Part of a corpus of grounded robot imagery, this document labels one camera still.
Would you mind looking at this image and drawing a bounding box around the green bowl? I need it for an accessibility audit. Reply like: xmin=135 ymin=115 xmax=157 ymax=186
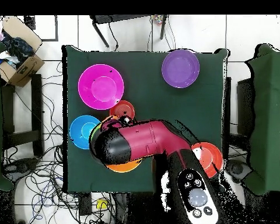
xmin=89 ymin=122 xmax=103 ymax=142

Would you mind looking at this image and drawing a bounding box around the large orange bowl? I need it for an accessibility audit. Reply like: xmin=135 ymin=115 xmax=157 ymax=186
xmin=105 ymin=157 xmax=144 ymax=173

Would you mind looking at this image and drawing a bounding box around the large red-orange bowl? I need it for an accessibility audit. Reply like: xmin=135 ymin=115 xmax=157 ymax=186
xmin=191 ymin=142 xmax=224 ymax=179

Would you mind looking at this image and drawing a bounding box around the small red bowl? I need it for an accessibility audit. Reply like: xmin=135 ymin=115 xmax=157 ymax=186
xmin=109 ymin=100 xmax=135 ymax=119

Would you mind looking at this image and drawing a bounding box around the pink bowl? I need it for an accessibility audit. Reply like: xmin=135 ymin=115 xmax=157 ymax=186
xmin=78 ymin=64 xmax=125 ymax=110

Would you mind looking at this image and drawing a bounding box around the blue round bowl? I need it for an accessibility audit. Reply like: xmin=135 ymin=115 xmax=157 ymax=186
xmin=69 ymin=114 xmax=101 ymax=150

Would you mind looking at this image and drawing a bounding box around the dark green table cloth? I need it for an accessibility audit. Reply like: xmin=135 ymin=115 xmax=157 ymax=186
xmin=62 ymin=45 xmax=229 ymax=194

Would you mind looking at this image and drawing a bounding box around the purple bowl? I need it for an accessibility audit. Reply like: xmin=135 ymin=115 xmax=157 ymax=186
xmin=161 ymin=48 xmax=200 ymax=89

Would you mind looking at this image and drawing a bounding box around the yellow ball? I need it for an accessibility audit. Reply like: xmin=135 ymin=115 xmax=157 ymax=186
xmin=96 ymin=198 xmax=109 ymax=210

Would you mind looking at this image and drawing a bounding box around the black bench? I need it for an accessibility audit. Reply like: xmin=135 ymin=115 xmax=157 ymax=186
xmin=1 ymin=73 xmax=44 ymax=156

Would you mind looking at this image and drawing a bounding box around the black power adapter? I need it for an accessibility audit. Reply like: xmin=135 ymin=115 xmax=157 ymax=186
xmin=78 ymin=192 xmax=92 ymax=216

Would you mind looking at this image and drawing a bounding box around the cardboard box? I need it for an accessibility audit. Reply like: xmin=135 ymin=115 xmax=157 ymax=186
xmin=0 ymin=15 xmax=46 ymax=88

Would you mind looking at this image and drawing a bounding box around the black chair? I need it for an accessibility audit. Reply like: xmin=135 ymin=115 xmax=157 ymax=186
xmin=222 ymin=76 xmax=256 ymax=162

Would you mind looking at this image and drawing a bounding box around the dark clothes pile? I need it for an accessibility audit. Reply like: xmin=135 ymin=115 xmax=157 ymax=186
xmin=0 ymin=30 xmax=35 ymax=69

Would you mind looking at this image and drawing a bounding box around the tangle of floor cables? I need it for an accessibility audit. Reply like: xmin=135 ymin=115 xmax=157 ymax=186
xmin=1 ymin=60 xmax=116 ymax=224

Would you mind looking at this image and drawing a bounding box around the black metal frame table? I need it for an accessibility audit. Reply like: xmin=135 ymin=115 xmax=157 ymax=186
xmin=89 ymin=15 xmax=168 ymax=49

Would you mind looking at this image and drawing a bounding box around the black pedestal foot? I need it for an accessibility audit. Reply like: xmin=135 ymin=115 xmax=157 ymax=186
xmin=2 ymin=157 xmax=40 ymax=181
xmin=224 ymin=158 xmax=253 ymax=185

